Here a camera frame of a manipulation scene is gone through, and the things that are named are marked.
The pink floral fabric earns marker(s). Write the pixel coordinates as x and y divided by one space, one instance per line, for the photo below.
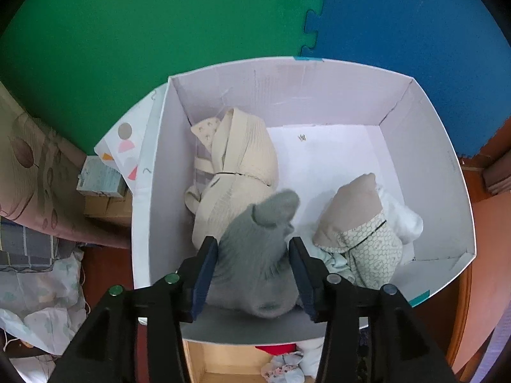
24 159

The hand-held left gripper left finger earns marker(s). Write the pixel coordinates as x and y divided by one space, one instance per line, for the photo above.
201 279

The brown cardboard carton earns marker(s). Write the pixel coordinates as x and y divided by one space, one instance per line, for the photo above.
107 207

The pale white banded rolled garment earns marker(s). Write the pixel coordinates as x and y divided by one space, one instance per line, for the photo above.
311 355

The white fluffy sock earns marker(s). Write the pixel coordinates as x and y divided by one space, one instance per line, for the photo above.
403 219

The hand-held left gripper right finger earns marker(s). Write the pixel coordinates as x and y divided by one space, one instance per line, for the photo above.
303 283

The wooden drawer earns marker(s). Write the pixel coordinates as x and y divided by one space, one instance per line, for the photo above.
199 363

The beige garment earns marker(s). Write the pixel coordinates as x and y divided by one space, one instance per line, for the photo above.
239 155

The green foam mat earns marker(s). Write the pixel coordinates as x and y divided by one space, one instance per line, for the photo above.
159 28

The white dotted cover cloth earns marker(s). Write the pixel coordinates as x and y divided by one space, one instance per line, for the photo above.
127 147

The grey hexagon patterned underwear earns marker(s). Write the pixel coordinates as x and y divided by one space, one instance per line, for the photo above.
359 207

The grey garment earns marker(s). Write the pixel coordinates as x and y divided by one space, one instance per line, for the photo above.
255 255

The red knit garment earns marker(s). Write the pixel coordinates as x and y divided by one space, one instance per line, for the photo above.
279 350

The pale whitish garment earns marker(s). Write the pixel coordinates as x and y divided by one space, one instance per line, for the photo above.
333 261

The white patterned cardboard box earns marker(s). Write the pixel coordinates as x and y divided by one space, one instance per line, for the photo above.
339 95

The grey plaid pillow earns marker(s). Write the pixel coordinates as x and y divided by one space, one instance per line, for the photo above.
24 243

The light blue floral sock roll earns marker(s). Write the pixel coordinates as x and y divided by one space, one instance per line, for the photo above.
283 367

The blue foam mat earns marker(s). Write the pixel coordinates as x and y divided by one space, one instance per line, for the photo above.
399 20

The teal tissue box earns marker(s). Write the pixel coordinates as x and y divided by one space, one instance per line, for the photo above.
99 177

